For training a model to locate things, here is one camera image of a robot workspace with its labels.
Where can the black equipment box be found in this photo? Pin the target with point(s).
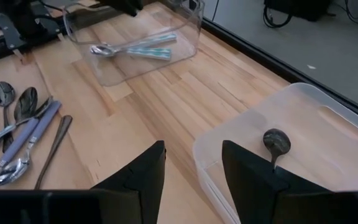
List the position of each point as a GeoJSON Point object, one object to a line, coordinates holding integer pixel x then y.
{"type": "Point", "coordinates": [300, 7]}

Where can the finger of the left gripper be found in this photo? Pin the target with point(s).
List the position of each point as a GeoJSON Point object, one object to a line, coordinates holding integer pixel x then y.
{"type": "Point", "coordinates": [126, 6]}

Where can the dark metal spoon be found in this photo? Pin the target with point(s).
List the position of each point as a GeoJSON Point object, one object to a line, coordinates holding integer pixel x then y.
{"type": "Point", "coordinates": [3, 93]}
{"type": "Point", "coordinates": [25, 104]}
{"type": "Point", "coordinates": [57, 140]}
{"type": "Point", "coordinates": [277, 143]}

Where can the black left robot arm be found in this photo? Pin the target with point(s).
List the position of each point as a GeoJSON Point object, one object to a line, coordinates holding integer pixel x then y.
{"type": "Point", "coordinates": [20, 18]}

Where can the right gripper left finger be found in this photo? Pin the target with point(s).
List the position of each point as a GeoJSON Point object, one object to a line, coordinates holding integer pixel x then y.
{"type": "Point", "coordinates": [120, 199]}

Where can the black aluminium table frame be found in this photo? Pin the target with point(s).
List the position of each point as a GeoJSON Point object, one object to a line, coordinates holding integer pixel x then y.
{"type": "Point", "coordinates": [291, 74]}

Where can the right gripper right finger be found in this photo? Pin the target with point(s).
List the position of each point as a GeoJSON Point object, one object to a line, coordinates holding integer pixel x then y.
{"type": "Point", "coordinates": [259, 193]}

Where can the white paper scrap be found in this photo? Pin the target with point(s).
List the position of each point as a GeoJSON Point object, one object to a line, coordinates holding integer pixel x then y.
{"type": "Point", "coordinates": [311, 67]}

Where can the clear plastic bin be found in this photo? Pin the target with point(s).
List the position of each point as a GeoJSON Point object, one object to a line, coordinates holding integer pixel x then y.
{"type": "Point", "coordinates": [166, 21]}

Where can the frosted translucent plastic bin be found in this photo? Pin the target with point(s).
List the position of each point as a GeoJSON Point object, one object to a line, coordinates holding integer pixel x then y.
{"type": "Point", "coordinates": [322, 149]}

